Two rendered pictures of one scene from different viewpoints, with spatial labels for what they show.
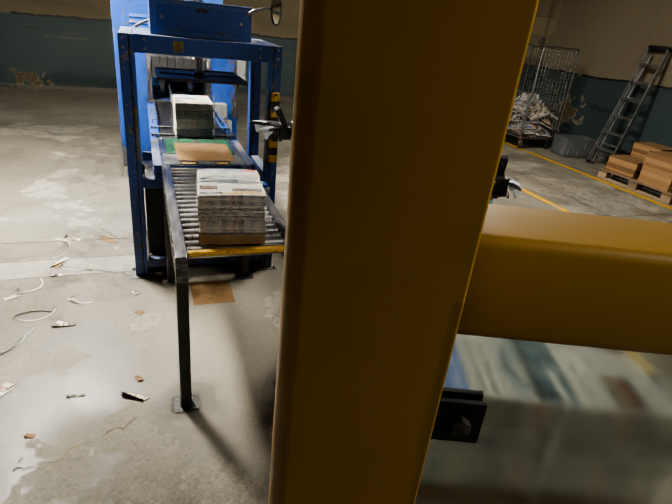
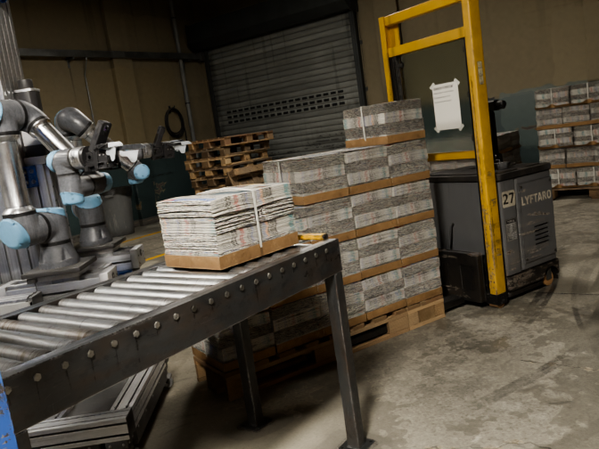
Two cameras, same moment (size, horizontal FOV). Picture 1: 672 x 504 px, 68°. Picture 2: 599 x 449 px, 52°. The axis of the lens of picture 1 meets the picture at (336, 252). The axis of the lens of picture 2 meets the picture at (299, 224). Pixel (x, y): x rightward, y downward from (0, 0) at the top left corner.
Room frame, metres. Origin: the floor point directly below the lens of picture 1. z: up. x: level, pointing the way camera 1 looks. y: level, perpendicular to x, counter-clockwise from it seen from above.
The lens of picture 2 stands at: (2.99, 2.44, 1.19)
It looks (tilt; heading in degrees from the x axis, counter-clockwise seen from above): 8 degrees down; 239
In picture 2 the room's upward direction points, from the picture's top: 8 degrees counter-clockwise
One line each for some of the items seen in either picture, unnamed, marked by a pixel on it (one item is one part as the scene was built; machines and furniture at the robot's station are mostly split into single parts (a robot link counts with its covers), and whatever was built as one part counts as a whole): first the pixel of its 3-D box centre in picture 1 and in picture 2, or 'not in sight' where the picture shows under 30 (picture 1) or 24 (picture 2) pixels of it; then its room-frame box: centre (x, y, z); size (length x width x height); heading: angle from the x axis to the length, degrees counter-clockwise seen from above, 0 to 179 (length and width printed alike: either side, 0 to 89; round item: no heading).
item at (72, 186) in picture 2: not in sight; (74, 188); (2.55, 0.21, 1.12); 0.11 x 0.08 x 0.11; 35
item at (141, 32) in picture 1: (198, 44); not in sight; (3.44, 1.04, 1.50); 0.94 x 0.68 x 0.10; 113
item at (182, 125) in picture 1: (192, 115); not in sight; (3.97, 1.26, 0.93); 0.38 x 0.30 x 0.26; 23
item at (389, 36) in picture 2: not in sight; (403, 151); (0.27, -0.68, 0.97); 0.09 x 0.09 x 1.75; 1
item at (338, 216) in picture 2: not in sight; (297, 281); (1.42, -0.32, 0.42); 1.17 x 0.39 x 0.83; 1
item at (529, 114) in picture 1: (525, 94); not in sight; (9.52, -3.11, 0.85); 1.21 x 0.83 x 1.71; 23
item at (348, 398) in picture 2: (184, 345); (345, 361); (1.81, 0.63, 0.34); 0.06 x 0.06 x 0.68; 23
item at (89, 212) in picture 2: not in sight; (89, 208); (2.36, -0.52, 0.98); 0.13 x 0.12 x 0.14; 86
